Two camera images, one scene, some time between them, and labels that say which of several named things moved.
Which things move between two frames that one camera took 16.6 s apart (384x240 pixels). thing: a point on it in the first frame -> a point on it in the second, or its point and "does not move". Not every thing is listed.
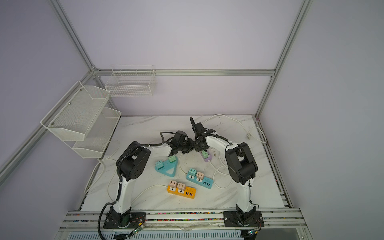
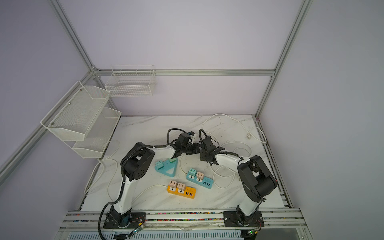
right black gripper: [196, 147] -> [202, 157]
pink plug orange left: [173, 184] does not move
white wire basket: [131, 80] does not move
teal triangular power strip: [169, 168] does not move
